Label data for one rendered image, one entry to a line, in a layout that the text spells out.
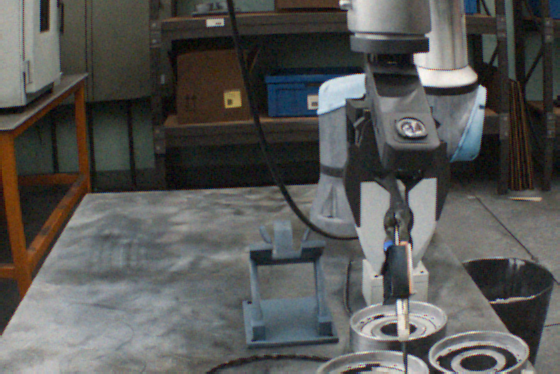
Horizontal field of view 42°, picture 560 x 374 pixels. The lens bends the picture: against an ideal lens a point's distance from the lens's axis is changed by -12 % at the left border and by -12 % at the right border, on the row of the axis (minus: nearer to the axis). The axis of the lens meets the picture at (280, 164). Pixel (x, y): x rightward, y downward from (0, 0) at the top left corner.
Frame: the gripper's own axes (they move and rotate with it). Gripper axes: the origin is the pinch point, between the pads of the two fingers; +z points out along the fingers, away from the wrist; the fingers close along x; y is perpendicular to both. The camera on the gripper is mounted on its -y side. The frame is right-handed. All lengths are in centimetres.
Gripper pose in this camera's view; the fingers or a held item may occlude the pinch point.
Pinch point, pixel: (396, 262)
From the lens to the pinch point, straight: 73.6
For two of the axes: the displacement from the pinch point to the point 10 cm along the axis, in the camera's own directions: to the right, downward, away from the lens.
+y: -0.7, -2.3, 9.7
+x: -10.0, 0.5, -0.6
